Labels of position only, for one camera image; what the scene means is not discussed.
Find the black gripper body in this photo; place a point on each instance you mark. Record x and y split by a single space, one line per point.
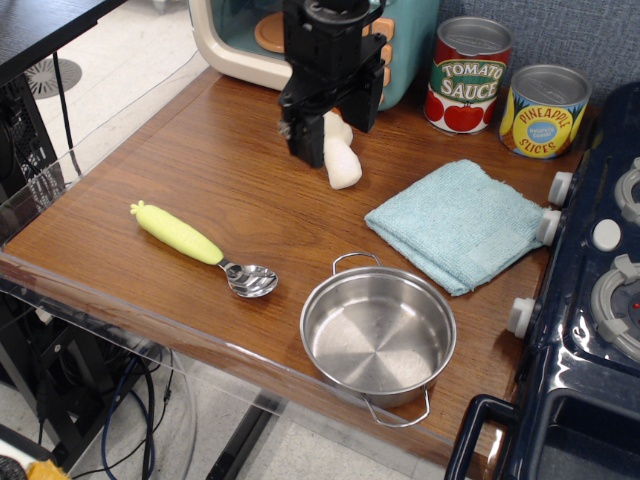
325 45

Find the stainless steel pot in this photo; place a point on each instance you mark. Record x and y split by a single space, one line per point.
382 336

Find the toy microwave teal and cream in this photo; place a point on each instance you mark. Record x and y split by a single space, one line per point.
244 40

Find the dark blue toy stove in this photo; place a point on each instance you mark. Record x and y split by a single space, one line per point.
575 414

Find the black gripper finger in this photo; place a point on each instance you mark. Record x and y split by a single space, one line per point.
304 134
359 104

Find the light blue folded cloth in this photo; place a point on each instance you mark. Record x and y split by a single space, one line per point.
459 226

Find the pineapple slices can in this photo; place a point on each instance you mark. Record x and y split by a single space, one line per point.
544 109

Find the black desk at left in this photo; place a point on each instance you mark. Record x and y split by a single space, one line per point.
33 30

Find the tomato sauce can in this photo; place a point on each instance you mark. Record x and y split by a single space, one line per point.
469 62

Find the plush mushroom toy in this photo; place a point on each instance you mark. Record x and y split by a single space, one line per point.
342 164

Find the spoon with yellow-green handle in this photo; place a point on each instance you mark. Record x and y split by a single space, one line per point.
247 281

